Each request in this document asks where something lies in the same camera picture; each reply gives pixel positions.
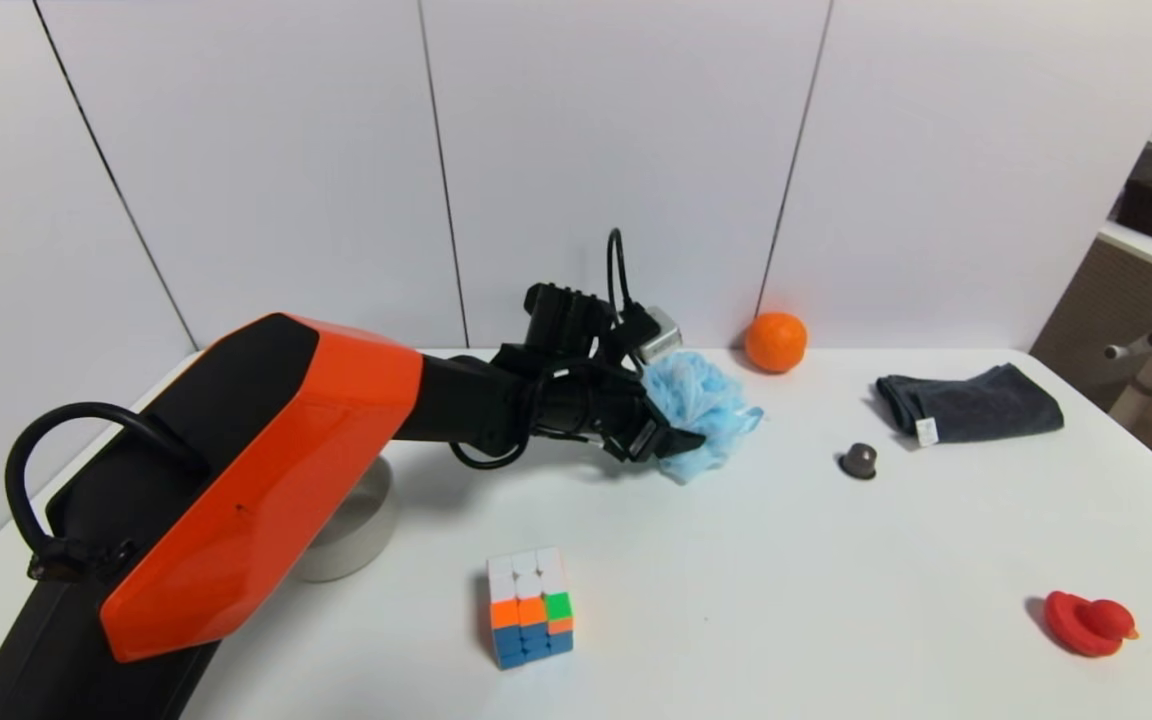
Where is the red rubber duck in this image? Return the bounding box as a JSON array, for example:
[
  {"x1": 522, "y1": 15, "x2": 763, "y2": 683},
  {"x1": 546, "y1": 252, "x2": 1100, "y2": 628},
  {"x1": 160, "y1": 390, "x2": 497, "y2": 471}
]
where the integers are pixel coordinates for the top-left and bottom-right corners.
[{"x1": 1043, "y1": 590, "x2": 1140, "y2": 658}]

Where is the multicolour puzzle cube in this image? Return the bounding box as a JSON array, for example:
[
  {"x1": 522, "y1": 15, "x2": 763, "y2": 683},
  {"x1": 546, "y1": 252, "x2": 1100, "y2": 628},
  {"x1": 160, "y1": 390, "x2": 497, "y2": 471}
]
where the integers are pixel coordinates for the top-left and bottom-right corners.
[{"x1": 487, "y1": 546, "x2": 575, "y2": 669}]

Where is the black arm loop cable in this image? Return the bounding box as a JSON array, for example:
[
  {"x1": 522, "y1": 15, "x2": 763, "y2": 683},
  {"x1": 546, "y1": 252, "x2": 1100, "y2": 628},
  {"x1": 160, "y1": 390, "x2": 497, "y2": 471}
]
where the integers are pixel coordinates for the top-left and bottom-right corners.
[{"x1": 4, "y1": 402, "x2": 209, "y2": 584}]

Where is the light blue bath loofah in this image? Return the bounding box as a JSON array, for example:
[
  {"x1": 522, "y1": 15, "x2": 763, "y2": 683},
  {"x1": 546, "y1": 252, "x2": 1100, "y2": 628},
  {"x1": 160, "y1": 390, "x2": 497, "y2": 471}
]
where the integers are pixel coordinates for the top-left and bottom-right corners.
[{"x1": 639, "y1": 350, "x2": 765, "y2": 485}]

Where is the dark grey folded towel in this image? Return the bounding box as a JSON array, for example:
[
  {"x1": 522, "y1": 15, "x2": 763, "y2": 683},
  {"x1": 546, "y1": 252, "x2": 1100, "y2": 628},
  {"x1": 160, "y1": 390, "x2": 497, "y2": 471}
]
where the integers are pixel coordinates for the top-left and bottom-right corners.
[{"x1": 875, "y1": 363, "x2": 1065, "y2": 447}]

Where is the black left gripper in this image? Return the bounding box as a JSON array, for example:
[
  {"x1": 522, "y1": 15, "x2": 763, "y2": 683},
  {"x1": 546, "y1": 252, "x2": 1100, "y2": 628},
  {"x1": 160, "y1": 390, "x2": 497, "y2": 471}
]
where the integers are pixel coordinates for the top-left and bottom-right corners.
[{"x1": 545, "y1": 379, "x2": 706, "y2": 464}]

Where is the orange fruit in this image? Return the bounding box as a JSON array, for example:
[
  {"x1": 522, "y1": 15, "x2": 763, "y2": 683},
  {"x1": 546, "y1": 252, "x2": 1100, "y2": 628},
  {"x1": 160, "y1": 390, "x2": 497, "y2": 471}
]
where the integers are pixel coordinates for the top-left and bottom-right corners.
[{"x1": 744, "y1": 312, "x2": 809, "y2": 375}]

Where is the beige round bowl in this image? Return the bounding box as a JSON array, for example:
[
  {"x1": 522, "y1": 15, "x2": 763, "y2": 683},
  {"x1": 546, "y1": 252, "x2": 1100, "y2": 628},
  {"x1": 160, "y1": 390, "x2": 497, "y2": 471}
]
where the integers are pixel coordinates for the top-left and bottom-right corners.
[{"x1": 291, "y1": 455, "x2": 401, "y2": 584}]

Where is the black camera cable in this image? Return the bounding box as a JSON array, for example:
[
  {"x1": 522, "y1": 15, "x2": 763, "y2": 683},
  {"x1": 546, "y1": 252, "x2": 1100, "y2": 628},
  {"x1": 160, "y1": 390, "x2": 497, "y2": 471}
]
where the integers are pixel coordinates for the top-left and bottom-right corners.
[{"x1": 605, "y1": 228, "x2": 637, "y2": 323}]

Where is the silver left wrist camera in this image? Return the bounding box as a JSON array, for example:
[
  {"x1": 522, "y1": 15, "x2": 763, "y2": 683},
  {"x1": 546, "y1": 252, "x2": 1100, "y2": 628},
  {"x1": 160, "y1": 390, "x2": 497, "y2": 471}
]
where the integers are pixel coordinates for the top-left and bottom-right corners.
[{"x1": 617, "y1": 304, "x2": 684, "y2": 364}]

